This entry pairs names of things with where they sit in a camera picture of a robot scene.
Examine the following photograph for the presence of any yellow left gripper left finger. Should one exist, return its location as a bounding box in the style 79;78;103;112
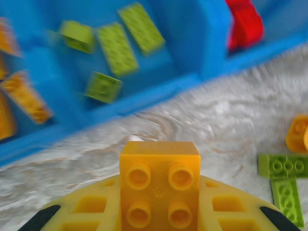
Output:
21;175;123;231

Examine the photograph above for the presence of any yellow square lego brick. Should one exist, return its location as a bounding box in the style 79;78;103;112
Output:
119;141;202;231

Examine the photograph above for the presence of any yellow round lego piece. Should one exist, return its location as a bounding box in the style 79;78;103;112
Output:
285;115;308;154

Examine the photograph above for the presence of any yellow lego window frame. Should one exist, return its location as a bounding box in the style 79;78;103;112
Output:
0;16;24;141

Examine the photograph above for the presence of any small green lego brick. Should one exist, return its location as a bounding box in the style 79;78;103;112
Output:
83;71;123;104
59;19;95;54

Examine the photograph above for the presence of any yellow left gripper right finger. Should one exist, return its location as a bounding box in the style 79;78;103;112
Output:
199;175;301;231

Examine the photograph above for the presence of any green long lego plate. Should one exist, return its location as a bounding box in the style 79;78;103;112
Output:
270;179;305;229

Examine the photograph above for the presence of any blue three-compartment plastic bin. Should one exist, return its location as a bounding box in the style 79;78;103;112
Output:
0;0;308;168

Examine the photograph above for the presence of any yellow long lego brick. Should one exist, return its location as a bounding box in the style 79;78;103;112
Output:
1;71;54;125

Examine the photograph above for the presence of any red lego window frame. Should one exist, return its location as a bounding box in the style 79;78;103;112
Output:
225;0;265;52

